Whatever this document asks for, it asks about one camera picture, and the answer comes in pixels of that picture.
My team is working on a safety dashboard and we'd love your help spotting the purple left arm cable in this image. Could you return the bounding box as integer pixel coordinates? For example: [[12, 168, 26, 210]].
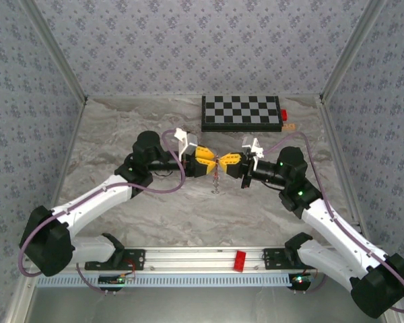
[[18, 129, 186, 295]]

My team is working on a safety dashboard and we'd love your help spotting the aluminium mounting rail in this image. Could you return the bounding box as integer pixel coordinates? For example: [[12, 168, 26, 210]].
[[23, 245, 390, 274]]

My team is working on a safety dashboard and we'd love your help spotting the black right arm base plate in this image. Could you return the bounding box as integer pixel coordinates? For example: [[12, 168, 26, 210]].
[[263, 248, 310, 270]]

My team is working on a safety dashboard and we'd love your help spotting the grey keyring with red section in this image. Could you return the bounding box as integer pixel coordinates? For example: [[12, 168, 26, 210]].
[[211, 155, 222, 195]]

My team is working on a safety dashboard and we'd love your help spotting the red toy brick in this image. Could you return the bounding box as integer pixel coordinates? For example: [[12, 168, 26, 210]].
[[233, 250, 247, 272]]

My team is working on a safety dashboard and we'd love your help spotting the aluminium side rail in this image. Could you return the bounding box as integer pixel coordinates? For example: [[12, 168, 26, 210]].
[[318, 97, 371, 245], [45, 99, 88, 229]]

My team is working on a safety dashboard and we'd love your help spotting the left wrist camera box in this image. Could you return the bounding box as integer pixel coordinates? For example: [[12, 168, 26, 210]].
[[173, 127, 200, 156]]

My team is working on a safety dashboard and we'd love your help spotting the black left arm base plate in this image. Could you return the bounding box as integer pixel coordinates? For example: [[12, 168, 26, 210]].
[[84, 248, 146, 271]]

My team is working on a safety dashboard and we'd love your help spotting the light blue slotted cable duct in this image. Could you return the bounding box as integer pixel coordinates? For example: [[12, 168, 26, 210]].
[[36, 273, 290, 287]]

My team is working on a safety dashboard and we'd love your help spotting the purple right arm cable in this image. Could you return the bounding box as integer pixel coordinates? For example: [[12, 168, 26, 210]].
[[261, 131, 404, 314]]

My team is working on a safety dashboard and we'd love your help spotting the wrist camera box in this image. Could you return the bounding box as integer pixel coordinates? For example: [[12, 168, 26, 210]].
[[241, 137, 265, 159], [173, 127, 200, 156]]

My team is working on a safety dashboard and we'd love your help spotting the black and grey chessboard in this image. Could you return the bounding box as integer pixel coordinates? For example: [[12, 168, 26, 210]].
[[201, 95, 283, 133]]

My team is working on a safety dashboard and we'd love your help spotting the aluminium corner post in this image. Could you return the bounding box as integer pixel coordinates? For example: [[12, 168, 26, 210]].
[[318, 0, 388, 104], [20, 0, 88, 104]]

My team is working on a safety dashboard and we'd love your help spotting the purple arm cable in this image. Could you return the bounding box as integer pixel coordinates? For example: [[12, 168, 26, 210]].
[[261, 131, 404, 314], [18, 129, 186, 295]]

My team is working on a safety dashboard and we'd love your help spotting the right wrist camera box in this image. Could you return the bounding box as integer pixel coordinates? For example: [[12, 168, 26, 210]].
[[241, 137, 265, 159]]

